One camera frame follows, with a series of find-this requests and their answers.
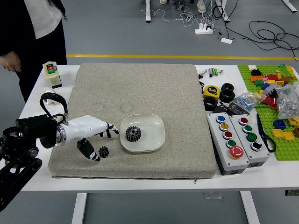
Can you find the person's hand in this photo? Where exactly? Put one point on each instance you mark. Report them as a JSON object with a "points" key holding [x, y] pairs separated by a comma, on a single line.
{"points": [[10, 61]]}

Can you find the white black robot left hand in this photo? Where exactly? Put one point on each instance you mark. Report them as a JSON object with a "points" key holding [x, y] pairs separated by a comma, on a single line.
{"points": [[86, 127]]}

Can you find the small black gear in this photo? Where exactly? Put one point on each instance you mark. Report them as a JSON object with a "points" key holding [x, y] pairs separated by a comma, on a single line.
{"points": [[104, 151]]}

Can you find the big black gear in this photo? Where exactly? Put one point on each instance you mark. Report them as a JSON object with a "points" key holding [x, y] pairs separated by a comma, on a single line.
{"points": [[133, 134]]}

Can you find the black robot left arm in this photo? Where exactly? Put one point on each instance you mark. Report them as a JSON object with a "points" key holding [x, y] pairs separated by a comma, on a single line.
{"points": [[28, 130]]}

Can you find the grey five-button control box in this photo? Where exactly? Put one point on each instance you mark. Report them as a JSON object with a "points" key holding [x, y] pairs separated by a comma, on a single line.
{"points": [[227, 144]]}

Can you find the grey four-button control box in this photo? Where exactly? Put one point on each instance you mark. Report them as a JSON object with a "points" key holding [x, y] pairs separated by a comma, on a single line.
{"points": [[251, 137]]}

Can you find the person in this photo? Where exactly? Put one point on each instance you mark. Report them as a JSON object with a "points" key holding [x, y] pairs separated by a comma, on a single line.
{"points": [[42, 46]]}

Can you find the white square dish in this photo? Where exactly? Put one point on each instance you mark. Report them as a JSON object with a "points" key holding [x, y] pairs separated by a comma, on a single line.
{"points": [[151, 130]]}

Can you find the grey-brown cushion mat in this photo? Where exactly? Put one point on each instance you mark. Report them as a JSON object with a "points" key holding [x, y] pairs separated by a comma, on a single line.
{"points": [[140, 88]]}

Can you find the white table leg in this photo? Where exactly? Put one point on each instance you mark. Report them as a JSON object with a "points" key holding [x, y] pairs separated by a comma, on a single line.
{"points": [[250, 207], [79, 207]]}

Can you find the black rubber tyre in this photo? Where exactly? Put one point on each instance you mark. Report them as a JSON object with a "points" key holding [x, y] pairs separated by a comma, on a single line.
{"points": [[227, 86], [211, 103], [227, 95]]}

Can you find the yellow tape measure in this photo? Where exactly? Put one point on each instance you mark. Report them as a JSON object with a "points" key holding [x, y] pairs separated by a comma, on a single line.
{"points": [[211, 91]]}

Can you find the white desk leg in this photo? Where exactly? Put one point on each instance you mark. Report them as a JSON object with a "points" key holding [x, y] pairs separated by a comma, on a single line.
{"points": [[223, 10], [148, 10], [292, 4]]}

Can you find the black flat module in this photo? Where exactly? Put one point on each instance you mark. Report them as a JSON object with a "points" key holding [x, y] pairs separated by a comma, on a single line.
{"points": [[220, 109]]}

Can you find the green battery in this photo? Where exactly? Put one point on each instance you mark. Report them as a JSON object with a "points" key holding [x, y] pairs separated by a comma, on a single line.
{"points": [[217, 71], [213, 72]]}

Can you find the black digital meter panel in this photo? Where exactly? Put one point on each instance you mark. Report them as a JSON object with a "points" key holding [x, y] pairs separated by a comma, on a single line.
{"points": [[238, 109]]}

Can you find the white power strip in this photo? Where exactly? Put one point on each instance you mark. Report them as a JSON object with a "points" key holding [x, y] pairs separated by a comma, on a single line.
{"points": [[204, 29]]}

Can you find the clear bag of blue parts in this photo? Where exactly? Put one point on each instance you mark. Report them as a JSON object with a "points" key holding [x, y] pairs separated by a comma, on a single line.
{"points": [[245, 100]]}

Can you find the white power adapter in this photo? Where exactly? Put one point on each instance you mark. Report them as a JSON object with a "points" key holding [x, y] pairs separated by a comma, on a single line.
{"points": [[226, 40]]}

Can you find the white sneaker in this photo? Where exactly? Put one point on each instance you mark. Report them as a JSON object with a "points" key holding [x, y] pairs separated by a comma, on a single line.
{"points": [[201, 5]]}

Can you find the white small brick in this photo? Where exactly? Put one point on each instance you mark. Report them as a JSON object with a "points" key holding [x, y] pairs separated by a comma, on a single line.
{"points": [[252, 67]]}

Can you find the black small brick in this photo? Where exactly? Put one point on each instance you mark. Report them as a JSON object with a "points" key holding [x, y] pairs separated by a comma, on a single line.
{"points": [[255, 72]]}

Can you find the black scissors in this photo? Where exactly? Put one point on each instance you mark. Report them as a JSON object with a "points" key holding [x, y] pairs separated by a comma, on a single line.
{"points": [[266, 137]]}

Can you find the green brick baseplate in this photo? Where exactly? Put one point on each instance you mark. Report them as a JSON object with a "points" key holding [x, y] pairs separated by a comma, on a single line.
{"points": [[268, 121]]}

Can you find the yellow flat brick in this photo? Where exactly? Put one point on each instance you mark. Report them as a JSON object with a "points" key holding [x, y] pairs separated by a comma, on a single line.
{"points": [[278, 133], [288, 135]]}

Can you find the blue square brick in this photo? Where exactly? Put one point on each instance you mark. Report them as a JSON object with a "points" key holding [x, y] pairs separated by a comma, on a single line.
{"points": [[279, 124]]}

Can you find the clear bag of metal nuts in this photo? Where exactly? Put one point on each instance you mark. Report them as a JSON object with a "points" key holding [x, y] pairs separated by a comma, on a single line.
{"points": [[288, 105]]}

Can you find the beige switch box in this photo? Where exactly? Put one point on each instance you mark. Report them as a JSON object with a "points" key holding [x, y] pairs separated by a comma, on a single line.
{"points": [[52, 74]]}

